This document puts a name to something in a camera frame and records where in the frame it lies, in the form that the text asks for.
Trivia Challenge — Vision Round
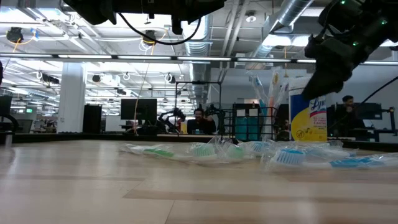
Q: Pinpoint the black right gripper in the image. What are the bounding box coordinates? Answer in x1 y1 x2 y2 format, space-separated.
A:
303 29 383 100

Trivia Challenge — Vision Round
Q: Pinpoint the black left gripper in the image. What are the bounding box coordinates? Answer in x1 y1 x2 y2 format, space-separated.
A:
149 0 226 34

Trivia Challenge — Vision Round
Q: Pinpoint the pale pink toothbrush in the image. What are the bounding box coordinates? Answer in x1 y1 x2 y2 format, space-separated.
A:
279 77 290 103

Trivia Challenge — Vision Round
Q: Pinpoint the blue toothbrush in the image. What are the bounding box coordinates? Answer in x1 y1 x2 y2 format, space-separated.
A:
248 139 358 158
261 146 398 172
249 73 269 125

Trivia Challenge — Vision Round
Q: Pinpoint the teal mouthwash bottle white cap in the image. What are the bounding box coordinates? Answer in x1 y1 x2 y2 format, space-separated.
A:
248 108 260 141
235 108 249 141

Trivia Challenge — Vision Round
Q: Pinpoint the green toothbrush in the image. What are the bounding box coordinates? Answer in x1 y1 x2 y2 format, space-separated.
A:
222 139 268 161
120 142 220 163

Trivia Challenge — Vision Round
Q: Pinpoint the Lysol wipes canister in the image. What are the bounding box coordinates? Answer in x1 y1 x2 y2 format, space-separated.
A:
289 76 328 142

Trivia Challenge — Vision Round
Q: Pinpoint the dark desktop monitor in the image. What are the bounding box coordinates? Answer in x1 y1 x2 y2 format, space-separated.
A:
353 102 384 121

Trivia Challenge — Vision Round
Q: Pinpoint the black desktop monitor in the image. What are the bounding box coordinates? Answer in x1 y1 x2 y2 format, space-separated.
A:
120 98 158 121

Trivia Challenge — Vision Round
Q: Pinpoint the long LED light bar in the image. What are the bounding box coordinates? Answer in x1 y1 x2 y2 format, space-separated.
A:
0 52 398 65

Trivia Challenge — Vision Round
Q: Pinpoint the white square pillar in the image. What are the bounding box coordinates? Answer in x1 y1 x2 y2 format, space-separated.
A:
57 62 86 133

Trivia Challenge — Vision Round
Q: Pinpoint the black cabinet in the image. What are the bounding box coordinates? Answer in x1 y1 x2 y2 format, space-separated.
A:
82 104 103 134

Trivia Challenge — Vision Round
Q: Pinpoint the black office chair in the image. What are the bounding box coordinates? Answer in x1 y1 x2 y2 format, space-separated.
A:
0 95 20 133

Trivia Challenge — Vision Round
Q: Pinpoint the yellow hanging cord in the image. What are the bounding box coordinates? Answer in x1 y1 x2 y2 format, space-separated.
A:
282 46 289 78

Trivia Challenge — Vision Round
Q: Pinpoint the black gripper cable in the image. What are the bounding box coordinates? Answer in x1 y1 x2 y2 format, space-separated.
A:
117 12 203 46
357 75 398 108

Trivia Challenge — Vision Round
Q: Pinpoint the black ceiling camera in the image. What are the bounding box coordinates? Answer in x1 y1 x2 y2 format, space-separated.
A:
143 29 158 47
6 26 24 44

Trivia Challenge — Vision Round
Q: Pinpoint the black wire basket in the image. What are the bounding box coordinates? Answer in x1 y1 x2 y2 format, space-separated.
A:
220 107 279 141

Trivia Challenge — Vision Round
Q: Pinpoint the black metal frame stand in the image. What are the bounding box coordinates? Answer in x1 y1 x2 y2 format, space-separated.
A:
175 81 222 138

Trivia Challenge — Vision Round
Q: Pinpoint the smooth silver air duct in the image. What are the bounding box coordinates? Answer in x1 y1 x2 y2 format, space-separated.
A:
248 0 315 60

